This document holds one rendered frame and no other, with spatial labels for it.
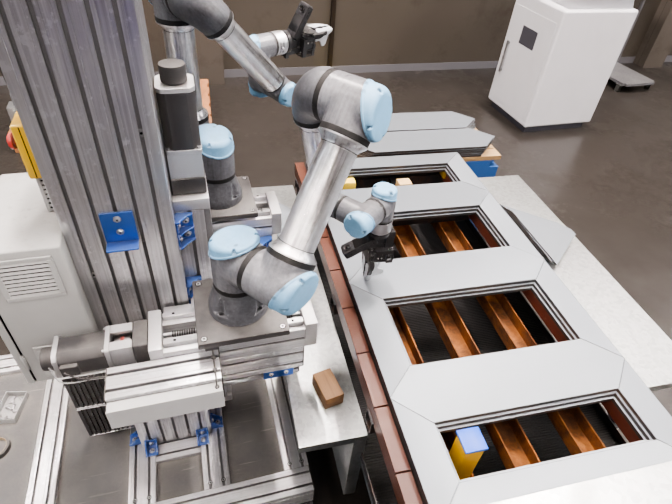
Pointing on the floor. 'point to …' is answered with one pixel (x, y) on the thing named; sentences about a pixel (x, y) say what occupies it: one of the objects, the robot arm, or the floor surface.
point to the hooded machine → (558, 60)
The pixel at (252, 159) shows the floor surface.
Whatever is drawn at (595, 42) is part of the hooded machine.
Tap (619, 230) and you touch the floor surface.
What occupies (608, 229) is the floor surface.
